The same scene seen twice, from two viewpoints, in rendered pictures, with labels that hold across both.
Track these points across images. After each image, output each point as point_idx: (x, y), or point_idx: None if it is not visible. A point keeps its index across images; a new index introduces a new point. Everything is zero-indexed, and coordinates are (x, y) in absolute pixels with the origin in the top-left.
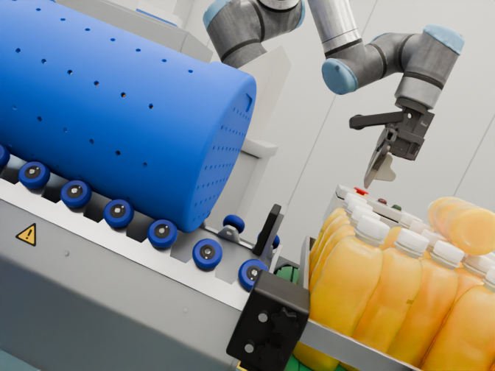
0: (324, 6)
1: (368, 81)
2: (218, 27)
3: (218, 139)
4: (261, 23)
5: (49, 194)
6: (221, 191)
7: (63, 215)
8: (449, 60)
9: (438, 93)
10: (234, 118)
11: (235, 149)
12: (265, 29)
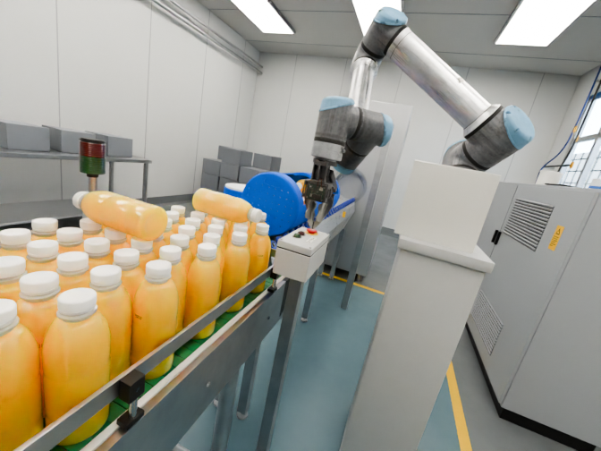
0: None
1: (342, 157)
2: None
3: (249, 192)
4: (465, 150)
5: None
6: (285, 227)
7: None
8: (318, 118)
9: (315, 144)
10: (261, 187)
11: (282, 205)
12: (470, 154)
